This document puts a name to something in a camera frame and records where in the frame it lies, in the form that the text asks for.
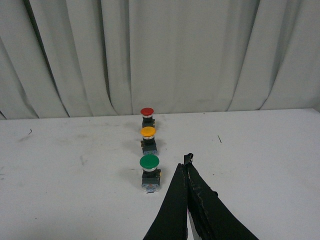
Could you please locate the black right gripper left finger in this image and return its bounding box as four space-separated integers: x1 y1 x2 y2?
144 163 188 240

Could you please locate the red push button switch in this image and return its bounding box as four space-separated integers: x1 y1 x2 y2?
140 107 155 128

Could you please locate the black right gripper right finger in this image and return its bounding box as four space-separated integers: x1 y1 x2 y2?
183 153 257 240

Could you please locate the yellow push button switch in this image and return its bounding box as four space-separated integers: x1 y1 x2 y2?
140 126 158 155

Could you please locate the white pleated curtain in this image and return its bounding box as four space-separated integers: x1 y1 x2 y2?
0 0 320 120

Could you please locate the green push button switch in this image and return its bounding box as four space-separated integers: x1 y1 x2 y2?
139 154 161 192

